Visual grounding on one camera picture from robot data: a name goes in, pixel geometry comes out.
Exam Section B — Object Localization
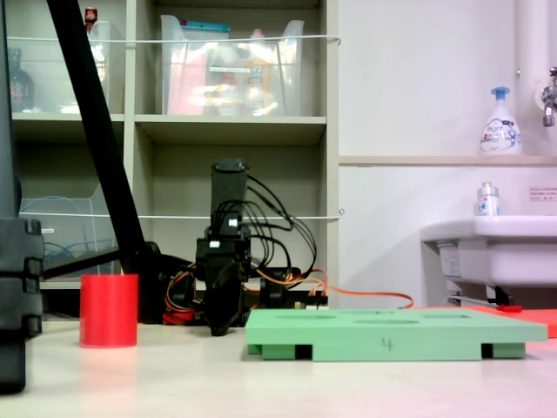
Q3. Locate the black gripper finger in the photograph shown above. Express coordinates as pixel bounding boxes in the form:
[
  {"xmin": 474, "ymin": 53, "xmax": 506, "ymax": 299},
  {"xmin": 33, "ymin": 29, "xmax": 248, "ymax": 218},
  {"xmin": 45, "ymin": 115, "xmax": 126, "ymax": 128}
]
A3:
[
  {"xmin": 203, "ymin": 265, "xmax": 234, "ymax": 338},
  {"xmin": 228, "ymin": 265, "xmax": 251, "ymax": 321}
]

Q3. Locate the red cylinder block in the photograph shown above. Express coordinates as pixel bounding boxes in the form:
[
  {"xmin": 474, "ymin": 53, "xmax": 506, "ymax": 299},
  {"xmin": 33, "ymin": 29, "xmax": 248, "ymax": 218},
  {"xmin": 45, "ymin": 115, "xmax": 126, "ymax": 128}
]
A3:
[{"xmin": 79, "ymin": 273, "xmax": 139, "ymax": 349}]

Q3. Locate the beige shelf unit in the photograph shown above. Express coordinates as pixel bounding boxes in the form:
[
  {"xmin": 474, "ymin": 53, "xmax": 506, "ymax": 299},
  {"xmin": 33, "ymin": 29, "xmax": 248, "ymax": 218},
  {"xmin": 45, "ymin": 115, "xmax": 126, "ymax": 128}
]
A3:
[{"xmin": 0, "ymin": 0, "xmax": 341, "ymax": 322}]

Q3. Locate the green shape-sorting board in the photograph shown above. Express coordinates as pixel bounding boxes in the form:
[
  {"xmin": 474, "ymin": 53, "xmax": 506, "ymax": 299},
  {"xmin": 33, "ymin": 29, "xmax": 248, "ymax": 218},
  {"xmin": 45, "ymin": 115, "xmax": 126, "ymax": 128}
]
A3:
[{"xmin": 245, "ymin": 307, "xmax": 548, "ymax": 362}]

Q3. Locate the clear file holder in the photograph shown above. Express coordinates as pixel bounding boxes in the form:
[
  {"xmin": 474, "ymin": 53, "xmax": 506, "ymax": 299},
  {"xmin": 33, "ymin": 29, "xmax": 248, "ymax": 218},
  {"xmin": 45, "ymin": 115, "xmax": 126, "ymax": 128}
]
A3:
[{"xmin": 17, "ymin": 182, "xmax": 122, "ymax": 282}]

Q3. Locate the large clear plastic bin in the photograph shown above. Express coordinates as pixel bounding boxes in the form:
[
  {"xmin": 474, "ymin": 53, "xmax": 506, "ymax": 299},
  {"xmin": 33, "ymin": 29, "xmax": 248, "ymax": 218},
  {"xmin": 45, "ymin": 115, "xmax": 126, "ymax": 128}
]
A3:
[{"xmin": 159, "ymin": 15, "xmax": 305, "ymax": 118}]

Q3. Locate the pink-capped bottle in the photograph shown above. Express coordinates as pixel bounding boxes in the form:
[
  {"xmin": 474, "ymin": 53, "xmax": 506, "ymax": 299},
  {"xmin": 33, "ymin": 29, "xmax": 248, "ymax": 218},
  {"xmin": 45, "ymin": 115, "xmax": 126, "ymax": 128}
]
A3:
[{"xmin": 243, "ymin": 28, "xmax": 274, "ymax": 116}]

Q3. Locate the black tripod leg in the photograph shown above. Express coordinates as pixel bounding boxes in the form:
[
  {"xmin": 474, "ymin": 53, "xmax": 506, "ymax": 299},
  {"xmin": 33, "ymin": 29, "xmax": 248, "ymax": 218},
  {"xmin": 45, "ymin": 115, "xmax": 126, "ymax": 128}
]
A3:
[{"xmin": 43, "ymin": 0, "xmax": 171, "ymax": 326}]

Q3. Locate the notched black stack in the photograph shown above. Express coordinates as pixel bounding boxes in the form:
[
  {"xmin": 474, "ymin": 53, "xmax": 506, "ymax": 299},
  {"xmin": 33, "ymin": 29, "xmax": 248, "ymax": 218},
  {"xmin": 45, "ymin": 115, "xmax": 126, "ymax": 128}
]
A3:
[{"xmin": 0, "ymin": 217, "xmax": 45, "ymax": 395}]

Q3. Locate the teal-edged packet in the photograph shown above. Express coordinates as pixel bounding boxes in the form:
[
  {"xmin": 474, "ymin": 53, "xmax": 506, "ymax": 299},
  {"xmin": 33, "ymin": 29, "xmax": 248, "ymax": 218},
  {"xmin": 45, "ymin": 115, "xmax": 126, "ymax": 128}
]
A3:
[{"xmin": 179, "ymin": 19, "xmax": 232, "ymax": 43}]

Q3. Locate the clear plastic storage box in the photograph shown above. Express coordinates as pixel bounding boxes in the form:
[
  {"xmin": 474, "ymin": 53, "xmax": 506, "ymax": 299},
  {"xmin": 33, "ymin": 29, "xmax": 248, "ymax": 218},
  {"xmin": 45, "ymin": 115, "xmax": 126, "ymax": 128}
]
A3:
[{"xmin": 6, "ymin": 19, "xmax": 112, "ymax": 116}]

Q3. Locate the small clear sanitizer bottle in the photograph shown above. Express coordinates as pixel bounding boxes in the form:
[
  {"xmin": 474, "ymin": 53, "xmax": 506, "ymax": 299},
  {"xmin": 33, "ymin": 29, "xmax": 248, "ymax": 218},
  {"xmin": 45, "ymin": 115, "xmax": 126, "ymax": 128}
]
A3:
[{"xmin": 473, "ymin": 181, "xmax": 501, "ymax": 218}]

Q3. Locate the white sink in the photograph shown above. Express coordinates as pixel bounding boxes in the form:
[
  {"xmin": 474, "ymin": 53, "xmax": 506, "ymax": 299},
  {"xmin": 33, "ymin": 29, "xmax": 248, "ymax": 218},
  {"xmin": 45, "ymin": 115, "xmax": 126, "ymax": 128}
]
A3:
[{"xmin": 419, "ymin": 214, "xmax": 557, "ymax": 308}]

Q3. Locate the dark glass bottle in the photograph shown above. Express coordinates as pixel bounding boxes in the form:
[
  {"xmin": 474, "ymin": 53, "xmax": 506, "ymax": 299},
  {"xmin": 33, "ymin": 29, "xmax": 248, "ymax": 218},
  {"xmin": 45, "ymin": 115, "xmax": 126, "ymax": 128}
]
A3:
[{"xmin": 7, "ymin": 47, "xmax": 36, "ymax": 113}]

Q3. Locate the white blue soap pump bottle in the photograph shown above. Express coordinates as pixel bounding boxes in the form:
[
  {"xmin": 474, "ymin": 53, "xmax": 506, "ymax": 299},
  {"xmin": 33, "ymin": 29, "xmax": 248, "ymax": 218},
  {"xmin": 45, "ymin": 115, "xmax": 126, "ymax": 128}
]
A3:
[{"xmin": 480, "ymin": 85, "xmax": 524, "ymax": 157}]

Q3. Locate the metal faucet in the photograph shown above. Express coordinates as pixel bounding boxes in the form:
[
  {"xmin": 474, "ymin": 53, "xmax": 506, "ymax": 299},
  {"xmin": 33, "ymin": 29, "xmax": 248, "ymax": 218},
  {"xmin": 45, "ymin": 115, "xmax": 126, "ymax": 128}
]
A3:
[{"xmin": 538, "ymin": 66, "xmax": 557, "ymax": 129}]

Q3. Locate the white vertical pipe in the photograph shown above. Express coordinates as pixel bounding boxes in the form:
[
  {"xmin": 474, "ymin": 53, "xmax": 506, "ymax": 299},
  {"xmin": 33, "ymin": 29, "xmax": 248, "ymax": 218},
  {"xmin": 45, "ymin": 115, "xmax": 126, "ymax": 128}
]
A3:
[{"xmin": 514, "ymin": 0, "xmax": 557, "ymax": 157}]

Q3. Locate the red wire bundle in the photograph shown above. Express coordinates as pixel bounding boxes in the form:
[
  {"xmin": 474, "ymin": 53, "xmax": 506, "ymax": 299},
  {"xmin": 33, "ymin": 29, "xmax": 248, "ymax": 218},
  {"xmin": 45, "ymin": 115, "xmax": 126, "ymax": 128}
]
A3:
[{"xmin": 162, "ymin": 260, "xmax": 198, "ymax": 326}]

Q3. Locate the white cord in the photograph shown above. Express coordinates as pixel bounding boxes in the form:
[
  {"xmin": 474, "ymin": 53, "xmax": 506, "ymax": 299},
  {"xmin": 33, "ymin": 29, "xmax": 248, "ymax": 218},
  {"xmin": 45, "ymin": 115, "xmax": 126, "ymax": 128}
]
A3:
[{"xmin": 18, "ymin": 208, "xmax": 346, "ymax": 221}]

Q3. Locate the black wire bundle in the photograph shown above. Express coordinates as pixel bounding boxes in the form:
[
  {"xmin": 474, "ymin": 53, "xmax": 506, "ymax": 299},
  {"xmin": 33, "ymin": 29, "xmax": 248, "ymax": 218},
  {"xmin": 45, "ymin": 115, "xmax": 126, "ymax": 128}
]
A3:
[{"xmin": 212, "ymin": 173, "xmax": 319, "ymax": 287}]

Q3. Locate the circuit board with wires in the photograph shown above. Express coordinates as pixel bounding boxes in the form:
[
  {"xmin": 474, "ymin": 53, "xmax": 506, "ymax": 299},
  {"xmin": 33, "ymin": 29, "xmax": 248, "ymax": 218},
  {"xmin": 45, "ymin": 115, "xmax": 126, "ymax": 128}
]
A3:
[{"xmin": 292, "ymin": 299, "xmax": 331, "ymax": 312}]

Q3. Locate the orange cable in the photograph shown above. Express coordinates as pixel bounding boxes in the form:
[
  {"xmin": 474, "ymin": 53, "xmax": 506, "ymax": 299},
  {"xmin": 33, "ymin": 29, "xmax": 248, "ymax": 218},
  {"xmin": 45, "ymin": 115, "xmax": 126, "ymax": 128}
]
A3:
[{"xmin": 254, "ymin": 267, "xmax": 415, "ymax": 311}]

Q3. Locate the dark grey upright post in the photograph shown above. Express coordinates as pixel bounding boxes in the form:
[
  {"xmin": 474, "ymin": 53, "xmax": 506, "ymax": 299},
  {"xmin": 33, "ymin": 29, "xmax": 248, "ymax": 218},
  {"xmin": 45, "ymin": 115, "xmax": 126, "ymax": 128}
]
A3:
[{"xmin": 0, "ymin": 0, "xmax": 22, "ymax": 219}]

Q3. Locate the pink wall sticker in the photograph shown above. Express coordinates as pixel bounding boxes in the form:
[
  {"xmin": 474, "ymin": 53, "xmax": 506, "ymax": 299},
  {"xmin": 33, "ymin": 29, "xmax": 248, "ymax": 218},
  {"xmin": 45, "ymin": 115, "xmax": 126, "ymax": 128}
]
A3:
[{"xmin": 528, "ymin": 185, "xmax": 557, "ymax": 203}]

